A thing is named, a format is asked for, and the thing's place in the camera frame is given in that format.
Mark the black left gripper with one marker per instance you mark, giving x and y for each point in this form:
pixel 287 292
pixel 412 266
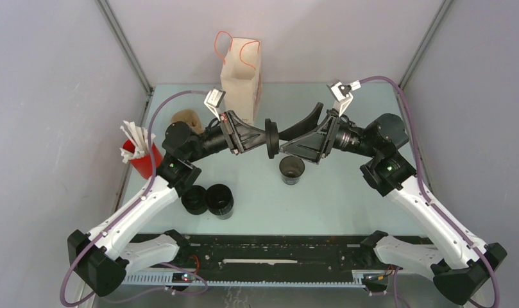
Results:
pixel 246 136

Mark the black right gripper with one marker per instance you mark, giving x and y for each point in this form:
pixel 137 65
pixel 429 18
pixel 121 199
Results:
pixel 313 146

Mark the black cup lid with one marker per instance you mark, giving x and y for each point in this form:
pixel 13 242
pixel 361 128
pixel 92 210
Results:
pixel 272 138

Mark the black takeout cup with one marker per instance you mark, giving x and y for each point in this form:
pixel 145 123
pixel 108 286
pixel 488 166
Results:
pixel 291 169

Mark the black cup stack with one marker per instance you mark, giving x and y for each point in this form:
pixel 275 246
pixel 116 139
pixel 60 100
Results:
pixel 220 201

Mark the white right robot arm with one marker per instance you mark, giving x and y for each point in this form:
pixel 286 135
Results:
pixel 459 263

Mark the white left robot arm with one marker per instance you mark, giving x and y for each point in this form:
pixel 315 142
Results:
pixel 105 255

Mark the brown pulp cup carrier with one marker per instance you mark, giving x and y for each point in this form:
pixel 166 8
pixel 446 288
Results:
pixel 190 118

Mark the white paper bag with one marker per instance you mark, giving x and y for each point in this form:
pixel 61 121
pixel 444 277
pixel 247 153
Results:
pixel 241 76

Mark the red cup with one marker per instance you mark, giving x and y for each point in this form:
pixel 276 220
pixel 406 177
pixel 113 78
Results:
pixel 143 165

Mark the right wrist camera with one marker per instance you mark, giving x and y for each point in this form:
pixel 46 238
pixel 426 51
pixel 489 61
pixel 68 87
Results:
pixel 343 94

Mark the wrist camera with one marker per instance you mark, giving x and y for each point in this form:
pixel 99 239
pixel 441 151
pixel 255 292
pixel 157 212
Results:
pixel 213 101
pixel 343 94

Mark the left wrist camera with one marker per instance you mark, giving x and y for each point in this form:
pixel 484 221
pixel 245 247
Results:
pixel 213 101

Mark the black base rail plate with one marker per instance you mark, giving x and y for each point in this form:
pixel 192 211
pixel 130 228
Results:
pixel 277 260

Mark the aluminium frame post right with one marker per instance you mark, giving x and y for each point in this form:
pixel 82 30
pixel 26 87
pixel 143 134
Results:
pixel 434 26

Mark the aluminium frame post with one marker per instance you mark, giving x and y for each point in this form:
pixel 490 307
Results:
pixel 434 26
pixel 115 26

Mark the aluminium frame post left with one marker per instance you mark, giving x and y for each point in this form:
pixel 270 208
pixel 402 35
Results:
pixel 115 26

